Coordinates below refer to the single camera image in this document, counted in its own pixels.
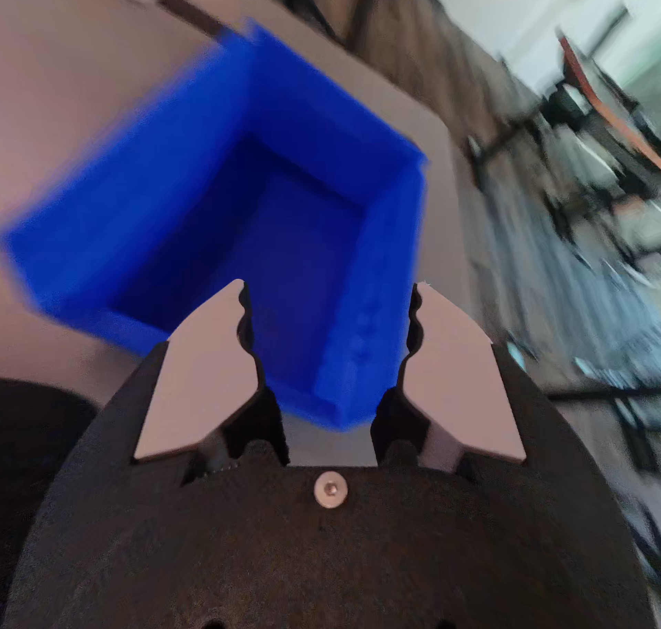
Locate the blue plastic bin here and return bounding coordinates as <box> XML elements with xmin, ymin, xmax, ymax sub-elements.
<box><xmin>2</xmin><ymin>17</ymin><xmax>429</xmax><ymax>431</ymax></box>

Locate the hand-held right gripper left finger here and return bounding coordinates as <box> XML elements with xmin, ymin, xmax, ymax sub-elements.
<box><xmin>133</xmin><ymin>279</ymin><xmax>267</xmax><ymax>475</ymax></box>

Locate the wooden office desk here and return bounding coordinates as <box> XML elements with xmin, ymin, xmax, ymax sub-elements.
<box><xmin>558</xmin><ymin>30</ymin><xmax>661</xmax><ymax>170</ymax></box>

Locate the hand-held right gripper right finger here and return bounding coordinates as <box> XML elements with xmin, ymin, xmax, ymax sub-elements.
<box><xmin>395</xmin><ymin>280</ymin><xmax>527</xmax><ymax>474</ymax></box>

